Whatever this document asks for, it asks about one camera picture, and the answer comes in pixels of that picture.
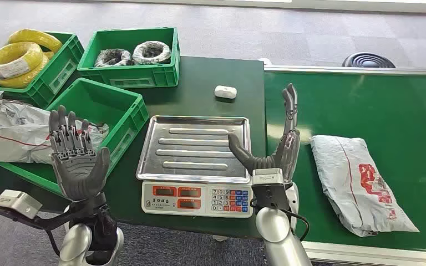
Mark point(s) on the electronic scale with steel tray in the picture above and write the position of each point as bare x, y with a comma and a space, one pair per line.
194, 198

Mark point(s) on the small crumpled grey package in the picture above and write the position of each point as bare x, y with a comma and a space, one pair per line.
101, 134

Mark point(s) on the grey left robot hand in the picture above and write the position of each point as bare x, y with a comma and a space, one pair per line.
79, 172

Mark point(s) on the black left camera bracket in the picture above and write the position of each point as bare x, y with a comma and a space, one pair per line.
40, 222

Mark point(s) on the large grey mailer package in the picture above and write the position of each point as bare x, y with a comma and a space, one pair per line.
11, 143

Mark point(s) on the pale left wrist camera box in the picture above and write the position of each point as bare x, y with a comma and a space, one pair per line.
16, 202

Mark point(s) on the black round ribbed stool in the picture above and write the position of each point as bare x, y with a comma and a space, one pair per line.
368, 61

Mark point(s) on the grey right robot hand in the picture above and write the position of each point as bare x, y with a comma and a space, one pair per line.
290, 150

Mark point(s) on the green crate holding wrapped coils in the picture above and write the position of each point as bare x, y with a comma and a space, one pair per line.
132, 77

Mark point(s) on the green crate holding packages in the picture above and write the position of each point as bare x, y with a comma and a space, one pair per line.
99, 99

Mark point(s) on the small white plastic case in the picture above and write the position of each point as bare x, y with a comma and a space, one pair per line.
225, 92

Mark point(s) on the green crate holding yellow coils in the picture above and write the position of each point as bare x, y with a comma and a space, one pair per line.
60, 73

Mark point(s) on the grey package with red print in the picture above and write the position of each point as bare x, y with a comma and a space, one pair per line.
345, 183

